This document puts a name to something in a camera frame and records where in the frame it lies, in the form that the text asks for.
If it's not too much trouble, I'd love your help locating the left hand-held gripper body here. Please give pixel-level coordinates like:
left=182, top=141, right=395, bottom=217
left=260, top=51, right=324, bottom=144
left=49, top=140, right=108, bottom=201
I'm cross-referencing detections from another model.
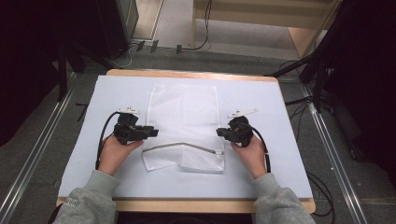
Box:
left=113, top=106, right=145, bottom=146

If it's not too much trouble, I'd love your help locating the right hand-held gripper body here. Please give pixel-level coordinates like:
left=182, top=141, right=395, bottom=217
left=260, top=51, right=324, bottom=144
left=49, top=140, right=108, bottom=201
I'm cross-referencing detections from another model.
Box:
left=226, top=107, right=260, bottom=148

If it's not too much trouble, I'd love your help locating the white mesh laundry bag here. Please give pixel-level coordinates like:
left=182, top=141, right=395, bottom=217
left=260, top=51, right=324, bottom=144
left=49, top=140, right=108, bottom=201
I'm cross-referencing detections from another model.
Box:
left=141, top=83, right=226, bottom=174

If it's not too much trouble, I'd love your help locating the person's left hand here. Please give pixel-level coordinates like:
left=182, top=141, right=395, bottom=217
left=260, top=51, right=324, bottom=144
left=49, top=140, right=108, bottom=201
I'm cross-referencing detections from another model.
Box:
left=96, top=133, right=145, bottom=177

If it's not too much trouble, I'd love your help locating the person's right hand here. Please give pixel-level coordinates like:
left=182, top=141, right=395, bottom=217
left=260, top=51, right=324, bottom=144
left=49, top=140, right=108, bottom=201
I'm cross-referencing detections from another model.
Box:
left=231, top=134, right=269, bottom=180

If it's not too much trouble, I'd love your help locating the white table mat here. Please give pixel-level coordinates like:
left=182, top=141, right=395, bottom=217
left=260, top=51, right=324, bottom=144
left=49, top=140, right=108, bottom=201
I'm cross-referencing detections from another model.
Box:
left=57, top=74, right=314, bottom=201

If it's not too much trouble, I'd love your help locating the wooden table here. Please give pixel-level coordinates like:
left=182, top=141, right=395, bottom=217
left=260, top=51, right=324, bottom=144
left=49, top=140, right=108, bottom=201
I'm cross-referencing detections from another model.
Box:
left=55, top=68, right=317, bottom=215

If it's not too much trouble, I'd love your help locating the black metal stand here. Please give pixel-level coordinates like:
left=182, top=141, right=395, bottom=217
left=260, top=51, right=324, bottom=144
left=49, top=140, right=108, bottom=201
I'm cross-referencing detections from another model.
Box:
left=263, top=0, right=345, bottom=114
left=55, top=39, right=120, bottom=103

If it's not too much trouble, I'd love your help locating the dark cabinet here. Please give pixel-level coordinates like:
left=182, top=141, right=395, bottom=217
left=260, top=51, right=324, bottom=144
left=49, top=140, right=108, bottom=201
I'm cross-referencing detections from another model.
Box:
left=92, top=0, right=140, bottom=61

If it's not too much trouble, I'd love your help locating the light wooden shelf unit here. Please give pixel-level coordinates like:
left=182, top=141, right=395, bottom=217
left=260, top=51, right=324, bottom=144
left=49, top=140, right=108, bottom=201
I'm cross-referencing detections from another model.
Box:
left=191, top=0, right=344, bottom=61

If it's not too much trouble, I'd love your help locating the dark curtain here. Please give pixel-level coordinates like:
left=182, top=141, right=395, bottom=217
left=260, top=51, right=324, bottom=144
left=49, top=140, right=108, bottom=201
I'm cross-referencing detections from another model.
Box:
left=323, top=0, right=396, bottom=189
left=0, top=0, right=66, bottom=147

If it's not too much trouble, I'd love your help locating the left hand-held gripper cable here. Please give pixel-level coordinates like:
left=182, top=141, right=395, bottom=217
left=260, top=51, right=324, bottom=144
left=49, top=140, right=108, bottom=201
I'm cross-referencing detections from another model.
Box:
left=94, top=110, right=121, bottom=171

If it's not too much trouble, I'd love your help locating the hand-held gripper cable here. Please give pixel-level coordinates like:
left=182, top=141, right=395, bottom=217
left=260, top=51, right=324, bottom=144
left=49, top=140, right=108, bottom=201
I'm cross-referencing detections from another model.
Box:
left=94, top=110, right=121, bottom=171
left=245, top=122, right=272, bottom=174

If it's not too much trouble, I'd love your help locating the right hand-held gripper cable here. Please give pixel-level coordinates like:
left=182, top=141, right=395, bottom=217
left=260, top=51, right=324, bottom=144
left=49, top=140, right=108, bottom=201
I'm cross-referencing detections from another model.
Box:
left=245, top=122, right=272, bottom=174

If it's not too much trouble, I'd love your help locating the metal floor rail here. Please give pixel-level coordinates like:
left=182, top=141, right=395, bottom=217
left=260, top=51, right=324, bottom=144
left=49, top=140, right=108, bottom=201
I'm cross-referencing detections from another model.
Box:
left=0, top=72, right=78, bottom=224
left=300, top=83, right=370, bottom=224

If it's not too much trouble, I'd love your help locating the black strap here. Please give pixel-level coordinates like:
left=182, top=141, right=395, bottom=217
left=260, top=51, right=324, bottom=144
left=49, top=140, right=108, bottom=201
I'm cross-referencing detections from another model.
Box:
left=46, top=202, right=64, bottom=224

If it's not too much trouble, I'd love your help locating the looped black floor cable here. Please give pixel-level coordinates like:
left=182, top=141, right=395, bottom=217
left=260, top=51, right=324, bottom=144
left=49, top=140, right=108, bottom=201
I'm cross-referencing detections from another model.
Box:
left=305, top=170, right=336, bottom=224

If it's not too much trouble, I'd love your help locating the black hanging cable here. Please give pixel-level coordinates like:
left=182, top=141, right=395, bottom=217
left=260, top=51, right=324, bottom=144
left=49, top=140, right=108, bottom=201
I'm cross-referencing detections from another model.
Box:
left=175, top=0, right=214, bottom=56

